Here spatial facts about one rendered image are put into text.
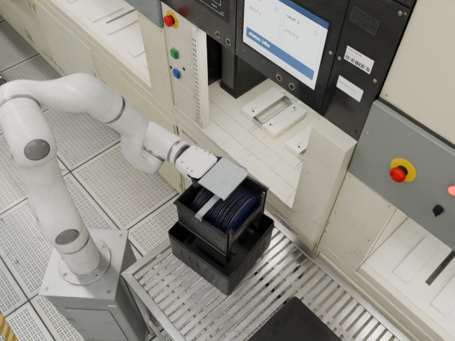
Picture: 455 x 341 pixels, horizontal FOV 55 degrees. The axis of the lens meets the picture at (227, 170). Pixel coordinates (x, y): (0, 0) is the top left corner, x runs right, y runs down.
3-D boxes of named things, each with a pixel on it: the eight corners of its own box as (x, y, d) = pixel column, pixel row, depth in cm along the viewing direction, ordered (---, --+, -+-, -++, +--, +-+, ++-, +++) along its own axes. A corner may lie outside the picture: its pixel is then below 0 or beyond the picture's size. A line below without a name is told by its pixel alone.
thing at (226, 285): (216, 205, 180) (215, 180, 166) (271, 242, 170) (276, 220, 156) (170, 253, 167) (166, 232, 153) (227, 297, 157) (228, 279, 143)
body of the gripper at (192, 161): (192, 151, 143) (219, 168, 139) (171, 171, 138) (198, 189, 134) (191, 137, 137) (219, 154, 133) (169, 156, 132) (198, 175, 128)
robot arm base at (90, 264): (53, 283, 160) (35, 262, 145) (67, 237, 171) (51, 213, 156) (105, 286, 159) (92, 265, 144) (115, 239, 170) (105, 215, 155)
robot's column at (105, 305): (89, 350, 218) (37, 295, 157) (101, 295, 235) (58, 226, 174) (145, 352, 218) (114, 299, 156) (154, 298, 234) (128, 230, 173)
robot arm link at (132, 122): (95, 149, 115) (158, 182, 141) (128, 99, 115) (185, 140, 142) (76, 135, 119) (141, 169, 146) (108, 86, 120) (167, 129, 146)
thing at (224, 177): (220, 191, 165) (221, 136, 139) (264, 220, 158) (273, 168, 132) (177, 236, 153) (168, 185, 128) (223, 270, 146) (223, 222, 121)
